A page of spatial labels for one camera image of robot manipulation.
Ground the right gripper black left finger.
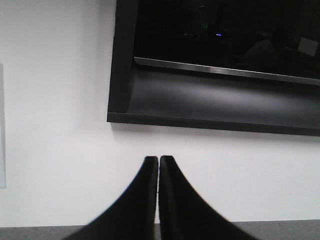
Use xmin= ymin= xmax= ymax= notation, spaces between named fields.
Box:
xmin=65 ymin=156 xmax=159 ymax=240

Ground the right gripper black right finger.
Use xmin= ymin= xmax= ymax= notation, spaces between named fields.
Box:
xmin=159 ymin=155 xmax=254 ymax=240

